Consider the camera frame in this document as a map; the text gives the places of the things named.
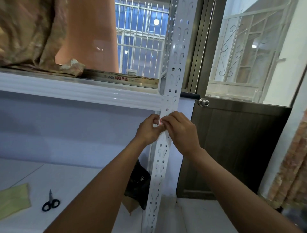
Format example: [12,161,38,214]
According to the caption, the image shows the person's right forearm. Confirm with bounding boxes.
[184,147,303,233]

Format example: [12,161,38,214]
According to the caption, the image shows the yellow-green cloth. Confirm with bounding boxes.
[0,183,32,221]

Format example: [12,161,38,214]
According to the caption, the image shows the white window security grille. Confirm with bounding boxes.
[115,0,171,79]

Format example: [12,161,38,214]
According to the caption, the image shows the long printed cardboard box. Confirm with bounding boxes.
[80,69,160,88]

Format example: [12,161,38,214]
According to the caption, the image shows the brown door with glass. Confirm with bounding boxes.
[176,0,307,200]

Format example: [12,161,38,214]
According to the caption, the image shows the person's left hand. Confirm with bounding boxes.
[135,114,166,146]

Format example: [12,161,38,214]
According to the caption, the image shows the person's left forearm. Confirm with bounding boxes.
[44,138,147,233]

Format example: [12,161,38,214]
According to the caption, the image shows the white shelf board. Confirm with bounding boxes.
[0,157,150,233]

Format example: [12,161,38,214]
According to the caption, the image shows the orange fabric roll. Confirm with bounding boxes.
[55,0,119,73]

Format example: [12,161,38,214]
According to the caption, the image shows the brown crumpled sack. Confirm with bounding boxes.
[0,0,85,78]

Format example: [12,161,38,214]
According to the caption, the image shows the person's right hand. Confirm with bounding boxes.
[161,111,201,156]

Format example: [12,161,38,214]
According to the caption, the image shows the black bag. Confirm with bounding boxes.
[124,159,152,211]

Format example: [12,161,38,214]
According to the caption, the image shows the ornate white outdoor grille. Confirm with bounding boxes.
[208,4,289,103]

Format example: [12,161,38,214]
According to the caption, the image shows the white metal shelf beam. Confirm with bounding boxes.
[0,72,164,111]

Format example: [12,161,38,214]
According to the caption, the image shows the white panel with black edge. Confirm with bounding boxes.
[165,92,200,198]

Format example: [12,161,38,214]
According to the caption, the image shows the white slotted shelf post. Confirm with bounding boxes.
[141,0,198,233]

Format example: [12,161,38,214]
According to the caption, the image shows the patterned brown curtain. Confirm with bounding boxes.
[266,118,307,210]

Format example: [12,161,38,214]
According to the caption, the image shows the black-handled scissors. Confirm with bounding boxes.
[42,190,60,212]

